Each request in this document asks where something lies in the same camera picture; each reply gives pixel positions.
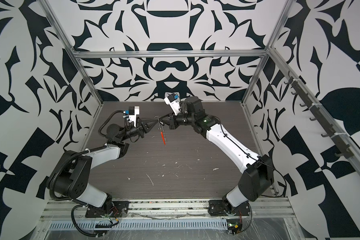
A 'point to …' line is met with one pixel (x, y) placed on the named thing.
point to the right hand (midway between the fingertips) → (160, 118)
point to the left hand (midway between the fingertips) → (158, 118)
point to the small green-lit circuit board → (234, 227)
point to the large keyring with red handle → (162, 131)
